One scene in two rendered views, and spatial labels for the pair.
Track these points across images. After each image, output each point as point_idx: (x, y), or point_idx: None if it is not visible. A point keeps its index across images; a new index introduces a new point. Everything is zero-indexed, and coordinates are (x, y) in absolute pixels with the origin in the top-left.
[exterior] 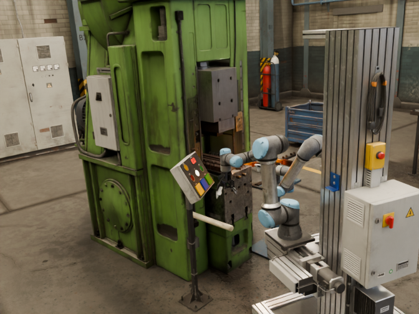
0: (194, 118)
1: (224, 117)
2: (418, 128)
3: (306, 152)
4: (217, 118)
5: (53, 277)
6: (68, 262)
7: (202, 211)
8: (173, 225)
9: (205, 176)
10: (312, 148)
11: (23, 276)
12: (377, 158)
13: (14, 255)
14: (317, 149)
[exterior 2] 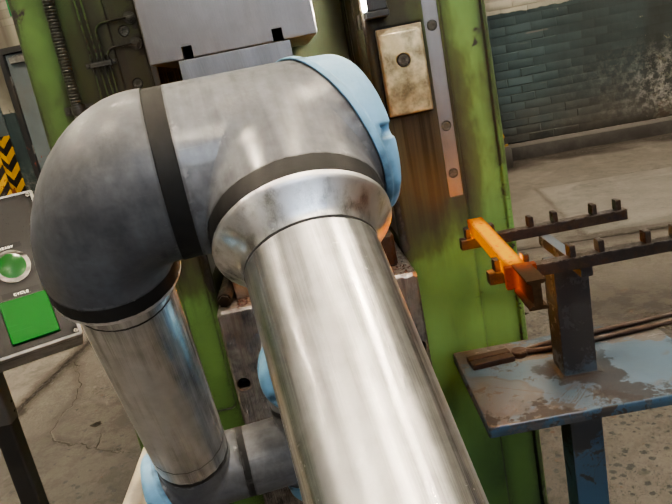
0: (125, 58)
1: (220, 41)
2: None
3: (31, 230)
4: (172, 47)
5: (52, 472)
6: (113, 443)
7: (232, 423)
8: None
9: (4, 303)
10: (52, 194)
11: (32, 447)
12: None
13: (86, 394)
14: (125, 212)
